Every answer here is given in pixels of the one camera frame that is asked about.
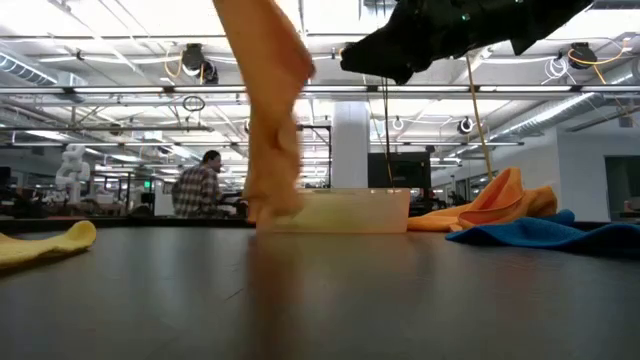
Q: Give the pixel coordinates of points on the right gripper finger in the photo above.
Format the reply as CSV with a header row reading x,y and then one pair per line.
x,y
380,60

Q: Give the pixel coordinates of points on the orange microfiber towel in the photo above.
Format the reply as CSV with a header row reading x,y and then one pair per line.
x,y
275,150
500,200

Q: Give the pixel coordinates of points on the blue microfiber towel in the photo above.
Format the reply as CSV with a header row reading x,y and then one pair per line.
x,y
550,235

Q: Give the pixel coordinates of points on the yellow microfiber towel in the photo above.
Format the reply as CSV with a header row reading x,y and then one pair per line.
x,y
50,245

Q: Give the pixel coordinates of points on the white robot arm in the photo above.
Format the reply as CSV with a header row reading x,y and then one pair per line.
x,y
72,170

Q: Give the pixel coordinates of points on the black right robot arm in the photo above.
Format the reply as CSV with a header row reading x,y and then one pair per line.
x,y
545,20

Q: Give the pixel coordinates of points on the white building column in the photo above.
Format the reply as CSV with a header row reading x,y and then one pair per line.
x,y
350,145

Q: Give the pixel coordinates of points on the black monitor screen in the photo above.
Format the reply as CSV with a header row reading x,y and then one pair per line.
x,y
400,170

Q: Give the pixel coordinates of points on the orange translucent plastic bin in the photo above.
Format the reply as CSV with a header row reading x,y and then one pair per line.
x,y
360,212

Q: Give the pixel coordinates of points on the person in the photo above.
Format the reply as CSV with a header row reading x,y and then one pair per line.
x,y
197,190

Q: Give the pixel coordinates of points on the long ceiling light strip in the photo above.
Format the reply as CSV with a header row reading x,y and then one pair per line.
x,y
125,89

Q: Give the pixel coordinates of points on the silver ventilation duct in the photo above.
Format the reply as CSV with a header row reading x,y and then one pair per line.
x,y
550,117
25,70

